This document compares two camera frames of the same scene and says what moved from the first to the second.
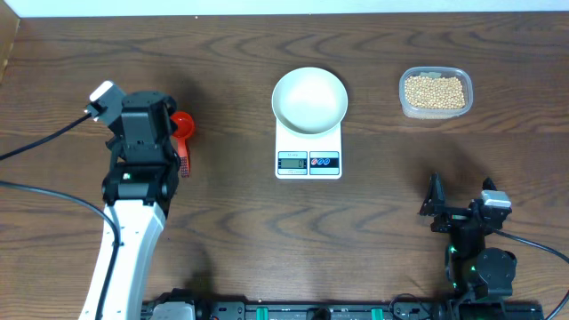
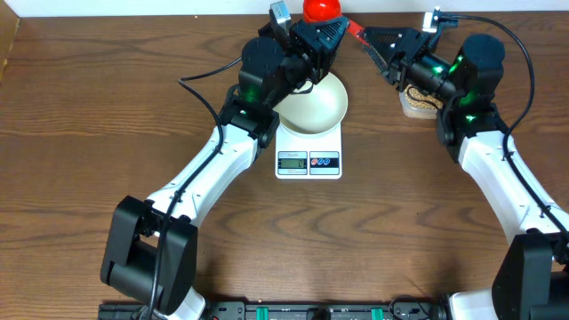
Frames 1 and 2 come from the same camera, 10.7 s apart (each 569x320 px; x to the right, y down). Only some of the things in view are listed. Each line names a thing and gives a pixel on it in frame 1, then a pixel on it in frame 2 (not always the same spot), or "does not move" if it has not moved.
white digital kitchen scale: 308,157 does not move
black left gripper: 121,148 -> 297,43
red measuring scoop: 183,130 -> 324,11
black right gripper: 434,205 -> 402,55
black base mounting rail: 322,310 does not move
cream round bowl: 309,100 does not move
